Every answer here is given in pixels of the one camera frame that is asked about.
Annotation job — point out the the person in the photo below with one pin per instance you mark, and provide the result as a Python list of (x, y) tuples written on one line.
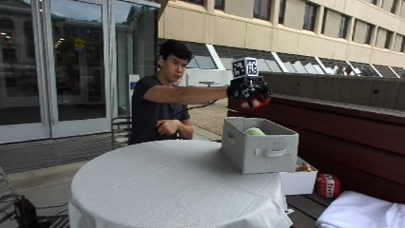
[(147, 110)]

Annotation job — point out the green round toy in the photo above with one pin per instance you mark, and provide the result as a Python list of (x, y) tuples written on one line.
[(255, 131)]

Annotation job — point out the brown toy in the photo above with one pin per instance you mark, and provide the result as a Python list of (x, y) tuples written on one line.
[(304, 167)]

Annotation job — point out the white folded cloth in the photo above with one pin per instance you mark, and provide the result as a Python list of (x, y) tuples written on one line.
[(362, 210)]

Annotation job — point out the white striped tablecloth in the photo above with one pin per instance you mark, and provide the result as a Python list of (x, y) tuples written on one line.
[(168, 186)]

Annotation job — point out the metal chair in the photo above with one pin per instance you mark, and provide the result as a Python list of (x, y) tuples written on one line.
[(121, 129)]

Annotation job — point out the white marker cube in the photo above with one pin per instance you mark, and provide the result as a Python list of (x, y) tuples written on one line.
[(245, 67)]

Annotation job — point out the glass door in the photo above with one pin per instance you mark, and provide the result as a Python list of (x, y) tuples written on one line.
[(77, 63)]

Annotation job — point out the wooden bench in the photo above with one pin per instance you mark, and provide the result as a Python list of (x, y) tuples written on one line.
[(345, 139)]

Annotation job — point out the white cardboard box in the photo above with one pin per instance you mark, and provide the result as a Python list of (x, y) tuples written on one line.
[(300, 182)]

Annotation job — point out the grey fabric storage box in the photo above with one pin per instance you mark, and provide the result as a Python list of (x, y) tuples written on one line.
[(261, 145)]

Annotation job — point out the red soft toy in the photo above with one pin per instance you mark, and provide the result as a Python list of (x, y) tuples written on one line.
[(255, 103)]

